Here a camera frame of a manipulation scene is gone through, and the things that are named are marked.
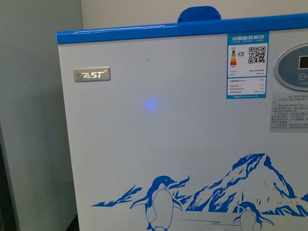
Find glass sliding freezer lid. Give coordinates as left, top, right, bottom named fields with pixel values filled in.
left=177, top=6, right=221, bottom=23

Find white blue chest freezer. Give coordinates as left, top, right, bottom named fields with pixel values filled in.
left=56, top=13, right=308, bottom=231

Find silver brand badge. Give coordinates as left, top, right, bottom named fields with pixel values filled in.
left=73, top=66, right=111, bottom=82

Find blue energy label sticker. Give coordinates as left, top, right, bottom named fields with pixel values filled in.
left=226, top=31, right=270, bottom=99

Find grey instruction sticker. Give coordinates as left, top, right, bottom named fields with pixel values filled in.
left=269, top=93, right=308, bottom=133

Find oval grey control panel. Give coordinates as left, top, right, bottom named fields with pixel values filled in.
left=274, top=43, right=308, bottom=92

